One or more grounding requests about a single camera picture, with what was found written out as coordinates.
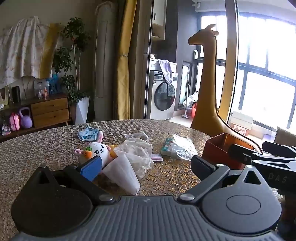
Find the tan giraffe shaped chair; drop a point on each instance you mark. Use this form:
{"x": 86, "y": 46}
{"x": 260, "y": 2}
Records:
{"x": 207, "y": 119}

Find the yellow curtain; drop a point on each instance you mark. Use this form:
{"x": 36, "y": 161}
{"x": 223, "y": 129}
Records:
{"x": 122, "y": 74}

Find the wooden drawer cabinet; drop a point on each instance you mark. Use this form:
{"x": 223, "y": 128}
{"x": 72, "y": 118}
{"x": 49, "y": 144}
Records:
{"x": 45, "y": 113}

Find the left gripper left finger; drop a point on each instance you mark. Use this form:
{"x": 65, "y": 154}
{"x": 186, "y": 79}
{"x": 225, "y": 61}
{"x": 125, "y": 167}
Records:
{"x": 81, "y": 177}

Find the yellow rubber chicken toy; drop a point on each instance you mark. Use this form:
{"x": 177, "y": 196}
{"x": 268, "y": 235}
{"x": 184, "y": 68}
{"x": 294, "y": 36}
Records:
{"x": 112, "y": 152}

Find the white bunny plush toy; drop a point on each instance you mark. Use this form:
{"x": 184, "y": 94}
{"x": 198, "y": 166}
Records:
{"x": 94, "y": 149}

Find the pink toy case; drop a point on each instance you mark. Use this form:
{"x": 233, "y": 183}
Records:
{"x": 14, "y": 122}

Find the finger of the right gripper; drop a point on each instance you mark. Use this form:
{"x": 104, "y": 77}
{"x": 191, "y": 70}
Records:
{"x": 279, "y": 150}
{"x": 241, "y": 154}

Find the purple towel on washer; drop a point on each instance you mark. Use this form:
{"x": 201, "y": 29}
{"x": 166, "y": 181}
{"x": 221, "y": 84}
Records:
{"x": 166, "y": 70}

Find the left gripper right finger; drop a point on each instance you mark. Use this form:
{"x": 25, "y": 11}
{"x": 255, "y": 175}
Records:
{"x": 211, "y": 176}

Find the red bucket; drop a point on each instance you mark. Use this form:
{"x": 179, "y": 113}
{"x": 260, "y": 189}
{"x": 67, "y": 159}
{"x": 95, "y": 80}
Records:
{"x": 194, "y": 107}

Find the tall covered air conditioner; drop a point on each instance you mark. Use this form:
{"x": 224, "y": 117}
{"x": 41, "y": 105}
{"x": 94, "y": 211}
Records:
{"x": 103, "y": 65}

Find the small pink white sachet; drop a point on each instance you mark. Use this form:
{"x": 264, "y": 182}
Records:
{"x": 156, "y": 157}

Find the bag of cotton swabs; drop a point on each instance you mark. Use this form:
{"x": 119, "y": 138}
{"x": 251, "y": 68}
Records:
{"x": 142, "y": 136}

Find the clear plastic bag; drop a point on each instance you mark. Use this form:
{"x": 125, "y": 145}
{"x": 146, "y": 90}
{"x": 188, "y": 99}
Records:
{"x": 183, "y": 148}

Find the rolled beige mat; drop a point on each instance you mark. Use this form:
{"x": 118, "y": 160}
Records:
{"x": 285, "y": 137}

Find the white floral draped cloth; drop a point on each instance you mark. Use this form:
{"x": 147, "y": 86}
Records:
{"x": 25, "y": 51}

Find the potted green tree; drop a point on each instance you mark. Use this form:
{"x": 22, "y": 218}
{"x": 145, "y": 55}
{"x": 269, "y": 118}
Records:
{"x": 67, "y": 60}

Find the white plant pot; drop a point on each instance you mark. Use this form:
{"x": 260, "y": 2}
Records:
{"x": 79, "y": 111}

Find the white fabric piece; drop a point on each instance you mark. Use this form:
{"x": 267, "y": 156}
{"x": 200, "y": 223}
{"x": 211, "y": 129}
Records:
{"x": 120, "y": 172}

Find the blue cartoon face mask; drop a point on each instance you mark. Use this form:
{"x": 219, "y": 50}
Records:
{"x": 89, "y": 134}

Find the teal white tissue pack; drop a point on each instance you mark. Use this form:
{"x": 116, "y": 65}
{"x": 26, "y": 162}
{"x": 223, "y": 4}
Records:
{"x": 167, "y": 147}

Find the purple kettlebell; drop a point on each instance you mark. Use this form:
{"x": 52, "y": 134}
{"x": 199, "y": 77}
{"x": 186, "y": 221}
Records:
{"x": 26, "y": 121}

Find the front load washing machine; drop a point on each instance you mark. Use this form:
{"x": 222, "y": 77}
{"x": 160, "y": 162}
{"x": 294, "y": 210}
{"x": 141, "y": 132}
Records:
{"x": 161, "y": 95}

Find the red white cardboard box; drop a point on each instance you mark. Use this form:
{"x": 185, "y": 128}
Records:
{"x": 240, "y": 122}

